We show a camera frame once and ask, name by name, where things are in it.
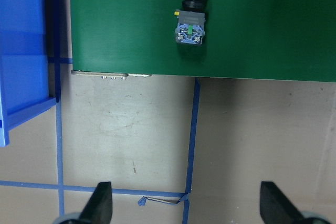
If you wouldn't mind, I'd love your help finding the red mushroom push button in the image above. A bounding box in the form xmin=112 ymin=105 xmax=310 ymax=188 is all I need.
xmin=174 ymin=0 xmax=207 ymax=46

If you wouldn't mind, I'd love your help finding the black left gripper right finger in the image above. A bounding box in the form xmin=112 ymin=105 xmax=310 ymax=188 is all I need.
xmin=259 ymin=181 xmax=304 ymax=223

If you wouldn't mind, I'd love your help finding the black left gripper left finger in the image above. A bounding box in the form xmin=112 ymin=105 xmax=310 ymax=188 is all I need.
xmin=78 ymin=182 xmax=113 ymax=224

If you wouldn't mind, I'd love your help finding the blue source bin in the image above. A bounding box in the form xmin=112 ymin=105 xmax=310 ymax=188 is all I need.
xmin=1 ymin=0 xmax=56 ymax=147

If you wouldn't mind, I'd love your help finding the green conveyor belt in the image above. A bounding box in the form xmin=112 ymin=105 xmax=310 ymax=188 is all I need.
xmin=70 ymin=0 xmax=335 ymax=82

